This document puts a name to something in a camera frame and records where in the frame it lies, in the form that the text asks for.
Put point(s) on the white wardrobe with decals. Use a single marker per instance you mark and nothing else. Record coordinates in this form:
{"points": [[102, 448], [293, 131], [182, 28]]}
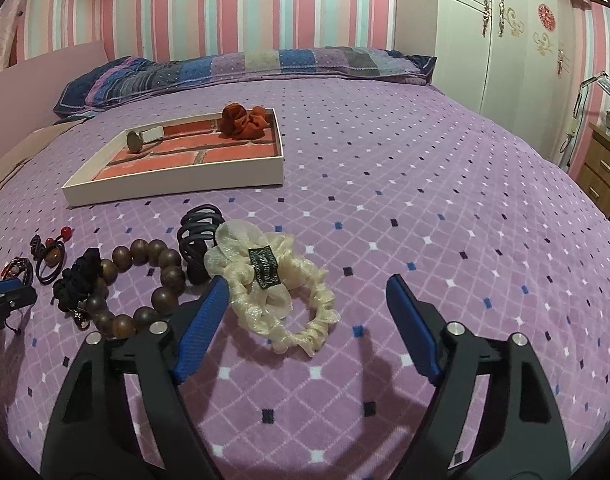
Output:
{"points": [[515, 60]]}

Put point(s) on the beige cloth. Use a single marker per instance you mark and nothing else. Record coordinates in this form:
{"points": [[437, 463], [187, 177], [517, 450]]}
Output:
{"points": [[10, 160]]}

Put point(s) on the black claw hair clip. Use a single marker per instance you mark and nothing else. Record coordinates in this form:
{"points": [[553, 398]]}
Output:
{"points": [[195, 240]]}

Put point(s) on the red scrunchie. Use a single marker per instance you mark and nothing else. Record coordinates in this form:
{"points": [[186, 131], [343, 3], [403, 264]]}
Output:
{"points": [[240, 122]]}

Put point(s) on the desk lamp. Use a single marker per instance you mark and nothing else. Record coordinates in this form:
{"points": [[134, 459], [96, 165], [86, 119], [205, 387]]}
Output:
{"points": [[602, 80]]}

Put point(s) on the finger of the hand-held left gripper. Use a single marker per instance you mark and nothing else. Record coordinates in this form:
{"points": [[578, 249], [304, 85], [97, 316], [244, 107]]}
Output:
{"points": [[5, 300]]}

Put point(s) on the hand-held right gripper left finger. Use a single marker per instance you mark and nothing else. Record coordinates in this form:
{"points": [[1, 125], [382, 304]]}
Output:
{"points": [[205, 325]]}

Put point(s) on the wooden nightstand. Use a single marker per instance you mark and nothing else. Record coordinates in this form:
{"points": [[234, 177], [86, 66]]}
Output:
{"points": [[600, 165]]}

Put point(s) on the cream organza scrunchie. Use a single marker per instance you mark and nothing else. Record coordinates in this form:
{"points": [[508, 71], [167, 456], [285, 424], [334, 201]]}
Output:
{"points": [[230, 260]]}

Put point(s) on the pink floral curtain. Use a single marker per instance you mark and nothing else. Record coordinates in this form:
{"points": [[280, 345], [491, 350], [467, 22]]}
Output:
{"points": [[5, 35]]}

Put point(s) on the white tray with brick liner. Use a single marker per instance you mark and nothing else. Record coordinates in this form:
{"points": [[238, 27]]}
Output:
{"points": [[175, 187]]}

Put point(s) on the patchwork blue purple pillow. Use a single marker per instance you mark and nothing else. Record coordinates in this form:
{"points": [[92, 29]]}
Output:
{"points": [[235, 62]]}

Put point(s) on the purple diamond pattern blanket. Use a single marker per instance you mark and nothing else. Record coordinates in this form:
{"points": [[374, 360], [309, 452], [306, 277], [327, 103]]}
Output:
{"points": [[385, 210]]}

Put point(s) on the pink headboard panel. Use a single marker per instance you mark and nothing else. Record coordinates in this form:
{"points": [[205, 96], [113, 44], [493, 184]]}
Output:
{"points": [[25, 95]]}

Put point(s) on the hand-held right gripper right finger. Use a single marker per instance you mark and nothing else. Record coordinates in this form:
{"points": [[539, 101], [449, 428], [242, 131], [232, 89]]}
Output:
{"points": [[415, 325]]}

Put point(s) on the black scrunchie with charm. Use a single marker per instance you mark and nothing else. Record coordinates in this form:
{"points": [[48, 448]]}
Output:
{"points": [[77, 280]]}

